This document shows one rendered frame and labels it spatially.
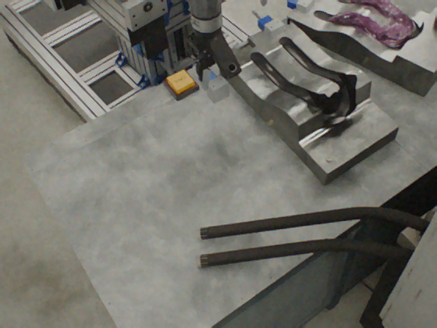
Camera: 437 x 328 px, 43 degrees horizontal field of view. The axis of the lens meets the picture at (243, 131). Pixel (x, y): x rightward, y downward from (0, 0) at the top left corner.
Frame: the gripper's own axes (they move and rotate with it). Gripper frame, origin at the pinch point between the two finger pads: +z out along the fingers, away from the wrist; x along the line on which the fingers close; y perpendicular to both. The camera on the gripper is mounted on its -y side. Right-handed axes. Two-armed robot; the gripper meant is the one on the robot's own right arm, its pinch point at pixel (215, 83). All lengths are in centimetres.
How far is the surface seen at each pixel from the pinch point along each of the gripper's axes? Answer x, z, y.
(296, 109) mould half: -12.7, 1.5, -19.0
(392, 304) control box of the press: 13, -21, -74
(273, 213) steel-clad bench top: 6.2, 14.9, -34.1
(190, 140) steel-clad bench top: 11.2, 15.0, -2.0
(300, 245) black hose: 8.7, 7.8, -47.4
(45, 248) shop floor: 62, 95, 40
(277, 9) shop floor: -101, 95, 97
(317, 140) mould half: -14.5, 8.9, -26.2
